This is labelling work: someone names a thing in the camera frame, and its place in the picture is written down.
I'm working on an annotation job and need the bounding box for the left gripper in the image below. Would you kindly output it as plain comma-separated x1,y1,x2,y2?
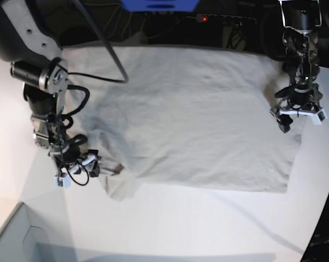
275,86,323,133

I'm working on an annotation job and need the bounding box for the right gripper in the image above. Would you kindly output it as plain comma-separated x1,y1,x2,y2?
48,141,100,177

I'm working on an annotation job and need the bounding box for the grey t-shirt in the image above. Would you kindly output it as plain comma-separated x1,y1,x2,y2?
63,43,305,201

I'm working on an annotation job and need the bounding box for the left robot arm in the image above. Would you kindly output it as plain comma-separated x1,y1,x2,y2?
260,1,327,133

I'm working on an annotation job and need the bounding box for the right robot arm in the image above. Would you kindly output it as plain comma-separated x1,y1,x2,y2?
0,1,100,181

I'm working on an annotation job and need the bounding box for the white bin at corner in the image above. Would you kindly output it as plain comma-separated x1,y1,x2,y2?
0,203,78,261

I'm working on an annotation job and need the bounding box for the black power strip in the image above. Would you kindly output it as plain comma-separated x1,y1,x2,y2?
195,14,257,26

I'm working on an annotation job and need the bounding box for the blue box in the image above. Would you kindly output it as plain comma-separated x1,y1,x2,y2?
121,0,199,12

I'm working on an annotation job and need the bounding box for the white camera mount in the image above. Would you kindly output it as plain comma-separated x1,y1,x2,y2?
54,149,102,188
270,84,328,126

